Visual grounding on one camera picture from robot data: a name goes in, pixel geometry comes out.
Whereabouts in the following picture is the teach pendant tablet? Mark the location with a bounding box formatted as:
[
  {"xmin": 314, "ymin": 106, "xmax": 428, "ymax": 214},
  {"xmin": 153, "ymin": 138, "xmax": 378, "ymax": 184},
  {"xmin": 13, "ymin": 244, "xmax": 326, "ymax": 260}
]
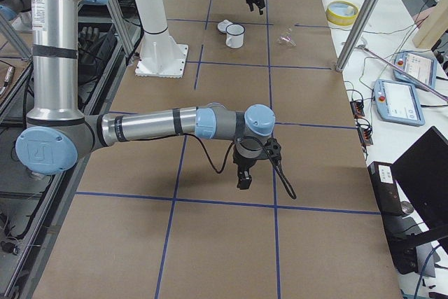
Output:
[
  {"xmin": 395, "ymin": 51, "xmax": 437, "ymax": 88},
  {"xmin": 373, "ymin": 79, "xmax": 425, "ymax": 126}
]

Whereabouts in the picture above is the yellow rimmed blue bowl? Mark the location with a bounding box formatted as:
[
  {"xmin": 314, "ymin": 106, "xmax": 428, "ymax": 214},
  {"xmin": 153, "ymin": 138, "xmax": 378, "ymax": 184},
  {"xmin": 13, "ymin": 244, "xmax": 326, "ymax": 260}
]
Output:
[{"xmin": 325, "ymin": 1, "xmax": 359, "ymax": 26}]

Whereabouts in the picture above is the aluminium frame post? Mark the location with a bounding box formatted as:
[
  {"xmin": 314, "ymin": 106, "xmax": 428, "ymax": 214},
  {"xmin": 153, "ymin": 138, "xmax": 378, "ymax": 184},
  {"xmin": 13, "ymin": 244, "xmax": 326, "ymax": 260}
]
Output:
[{"xmin": 335, "ymin": 0, "xmax": 378, "ymax": 72}]

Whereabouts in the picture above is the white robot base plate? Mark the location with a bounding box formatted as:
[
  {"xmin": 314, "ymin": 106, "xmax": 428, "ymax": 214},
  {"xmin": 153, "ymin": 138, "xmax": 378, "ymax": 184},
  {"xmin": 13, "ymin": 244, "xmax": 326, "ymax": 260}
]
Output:
[{"xmin": 135, "ymin": 0, "xmax": 188, "ymax": 78}]

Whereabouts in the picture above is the near teach pendant tablet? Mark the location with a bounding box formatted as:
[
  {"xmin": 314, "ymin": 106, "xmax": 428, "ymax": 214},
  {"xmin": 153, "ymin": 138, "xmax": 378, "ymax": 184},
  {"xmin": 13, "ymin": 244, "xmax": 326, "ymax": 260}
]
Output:
[{"xmin": 373, "ymin": 79, "xmax": 425, "ymax": 126}]

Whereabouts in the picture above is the black box on table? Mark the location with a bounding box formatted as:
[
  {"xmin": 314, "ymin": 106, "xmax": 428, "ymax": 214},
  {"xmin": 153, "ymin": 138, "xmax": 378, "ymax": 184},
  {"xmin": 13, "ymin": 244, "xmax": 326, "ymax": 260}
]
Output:
[{"xmin": 368, "ymin": 161, "xmax": 404, "ymax": 216}]

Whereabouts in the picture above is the wooden post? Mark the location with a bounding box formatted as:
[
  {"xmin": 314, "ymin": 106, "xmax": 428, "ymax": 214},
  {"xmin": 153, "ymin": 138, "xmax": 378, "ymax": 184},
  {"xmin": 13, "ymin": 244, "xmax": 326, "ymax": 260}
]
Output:
[{"xmin": 412, "ymin": 0, "xmax": 448, "ymax": 49}]

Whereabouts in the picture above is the clear glass funnel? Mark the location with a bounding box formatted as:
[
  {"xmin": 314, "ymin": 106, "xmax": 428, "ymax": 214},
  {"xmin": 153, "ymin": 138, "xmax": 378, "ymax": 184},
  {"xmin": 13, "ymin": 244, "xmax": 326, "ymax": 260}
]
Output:
[{"xmin": 277, "ymin": 27, "xmax": 297, "ymax": 48}]

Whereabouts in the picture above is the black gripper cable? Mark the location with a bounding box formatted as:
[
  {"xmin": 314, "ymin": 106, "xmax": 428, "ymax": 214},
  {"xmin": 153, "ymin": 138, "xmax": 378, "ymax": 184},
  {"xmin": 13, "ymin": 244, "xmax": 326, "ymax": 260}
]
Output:
[{"xmin": 188, "ymin": 133, "xmax": 298, "ymax": 200}]

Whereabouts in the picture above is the aluminium side rack frame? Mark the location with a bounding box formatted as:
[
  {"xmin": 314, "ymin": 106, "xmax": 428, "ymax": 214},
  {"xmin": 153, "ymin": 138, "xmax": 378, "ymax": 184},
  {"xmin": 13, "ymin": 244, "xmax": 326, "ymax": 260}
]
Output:
[{"xmin": 1, "ymin": 0, "xmax": 134, "ymax": 298}]

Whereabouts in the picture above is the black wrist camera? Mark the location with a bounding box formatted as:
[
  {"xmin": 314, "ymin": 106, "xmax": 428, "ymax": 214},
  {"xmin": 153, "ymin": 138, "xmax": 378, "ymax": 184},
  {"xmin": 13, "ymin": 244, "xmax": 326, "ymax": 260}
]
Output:
[{"xmin": 265, "ymin": 138, "xmax": 281, "ymax": 160}]

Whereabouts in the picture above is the far teach pendant tablet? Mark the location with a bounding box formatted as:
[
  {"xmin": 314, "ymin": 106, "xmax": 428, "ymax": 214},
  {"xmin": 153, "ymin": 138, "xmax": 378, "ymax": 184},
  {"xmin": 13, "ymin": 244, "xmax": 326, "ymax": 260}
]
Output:
[{"xmin": 395, "ymin": 51, "xmax": 437, "ymax": 88}]

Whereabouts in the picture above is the orange black connector block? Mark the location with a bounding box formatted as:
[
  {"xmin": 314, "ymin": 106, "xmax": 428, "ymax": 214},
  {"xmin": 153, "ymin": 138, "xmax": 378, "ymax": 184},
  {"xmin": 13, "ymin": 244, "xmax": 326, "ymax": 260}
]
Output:
[{"xmin": 350, "ymin": 100, "xmax": 365, "ymax": 118}]

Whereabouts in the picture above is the white side desk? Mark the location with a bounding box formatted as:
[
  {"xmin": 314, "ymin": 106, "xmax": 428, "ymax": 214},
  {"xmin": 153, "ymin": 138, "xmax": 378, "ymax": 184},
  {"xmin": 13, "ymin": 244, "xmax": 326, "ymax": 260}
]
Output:
[{"xmin": 322, "ymin": 0, "xmax": 447, "ymax": 298}]

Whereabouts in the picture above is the white ceramic lid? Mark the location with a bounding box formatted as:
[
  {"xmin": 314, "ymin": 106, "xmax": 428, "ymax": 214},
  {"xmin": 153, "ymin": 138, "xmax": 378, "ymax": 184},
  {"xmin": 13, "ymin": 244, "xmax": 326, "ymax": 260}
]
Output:
[{"xmin": 217, "ymin": 20, "xmax": 232, "ymax": 34}]

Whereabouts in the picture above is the white enamel mug blue rim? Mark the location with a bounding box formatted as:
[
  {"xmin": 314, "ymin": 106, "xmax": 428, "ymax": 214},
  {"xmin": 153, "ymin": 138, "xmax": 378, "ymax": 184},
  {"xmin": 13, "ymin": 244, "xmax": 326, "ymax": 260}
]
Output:
[{"xmin": 225, "ymin": 24, "xmax": 245, "ymax": 49}]

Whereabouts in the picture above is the black monitor on desk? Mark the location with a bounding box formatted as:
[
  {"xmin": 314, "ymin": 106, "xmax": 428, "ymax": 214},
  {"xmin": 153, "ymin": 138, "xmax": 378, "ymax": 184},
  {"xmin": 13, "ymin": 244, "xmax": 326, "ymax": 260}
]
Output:
[{"xmin": 391, "ymin": 125, "xmax": 448, "ymax": 244}]

